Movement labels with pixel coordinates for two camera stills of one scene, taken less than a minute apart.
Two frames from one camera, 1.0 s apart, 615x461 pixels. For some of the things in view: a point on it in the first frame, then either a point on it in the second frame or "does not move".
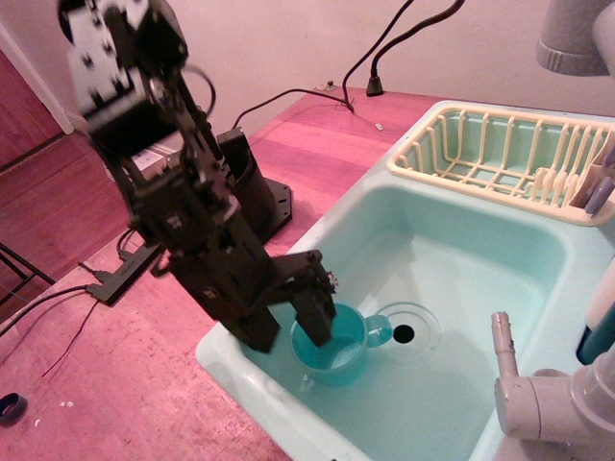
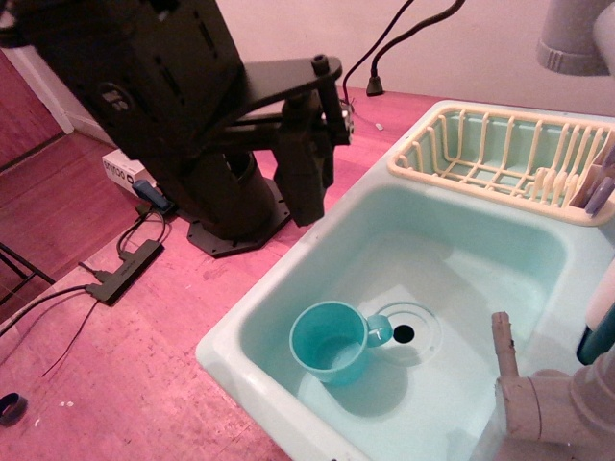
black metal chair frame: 37,272 does not move
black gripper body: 233,277 → 166,78
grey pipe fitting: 567,43 does not move
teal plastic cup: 342,358 does not move
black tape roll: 12,408 does not move
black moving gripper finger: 314,309 → 305,151
